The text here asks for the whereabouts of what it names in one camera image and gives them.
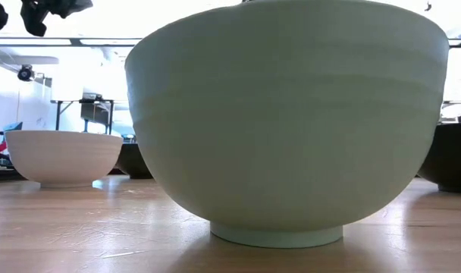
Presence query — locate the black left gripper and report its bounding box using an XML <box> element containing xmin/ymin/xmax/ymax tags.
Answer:
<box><xmin>20</xmin><ymin>0</ymin><xmax>94</xmax><ymax>38</ymax></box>

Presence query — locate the green ceramic bowl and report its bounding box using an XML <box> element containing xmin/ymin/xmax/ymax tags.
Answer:
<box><xmin>124</xmin><ymin>0</ymin><xmax>450</xmax><ymax>249</ymax></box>

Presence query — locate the black bowl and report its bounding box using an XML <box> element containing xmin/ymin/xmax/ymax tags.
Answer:
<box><xmin>417</xmin><ymin>121</ymin><xmax>461</xmax><ymax>193</ymax></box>

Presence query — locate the white ceiling fixture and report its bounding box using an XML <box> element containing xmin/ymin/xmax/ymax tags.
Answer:
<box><xmin>0</xmin><ymin>48</ymin><xmax>60</xmax><ymax>74</ymax></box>

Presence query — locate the black background table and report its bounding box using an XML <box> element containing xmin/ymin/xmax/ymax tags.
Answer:
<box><xmin>50</xmin><ymin>93</ymin><xmax>116</xmax><ymax>136</ymax></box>

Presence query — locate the blue and red machine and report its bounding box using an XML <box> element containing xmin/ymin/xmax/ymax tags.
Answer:
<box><xmin>0</xmin><ymin>121</ymin><xmax>24</xmax><ymax>152</ymax></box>

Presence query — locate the small white bowl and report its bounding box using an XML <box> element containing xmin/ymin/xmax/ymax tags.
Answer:
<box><xmin>5</xmin><ymin>130</ymin><xmax>124</xmax><ymax>189</ymax></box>

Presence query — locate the dark grey-blue bowl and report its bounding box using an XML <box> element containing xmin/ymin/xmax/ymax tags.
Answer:
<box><xmin>114</xmin><ymin>142</ymin><xmax>155</xmax><ymax>180</ymax></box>

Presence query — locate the round black ceiling camera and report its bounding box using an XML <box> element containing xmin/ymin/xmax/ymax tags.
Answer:
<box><xmin>17</xmin><ymin>64</ymin><xmax>35</xmax><ymax>82</ymax></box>

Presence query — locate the black aluminium table frame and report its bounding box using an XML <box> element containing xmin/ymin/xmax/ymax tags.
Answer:
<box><xmin>0</xmin><ymin>166</ymin><xmax>27</xmax><ymax>183</ymax></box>

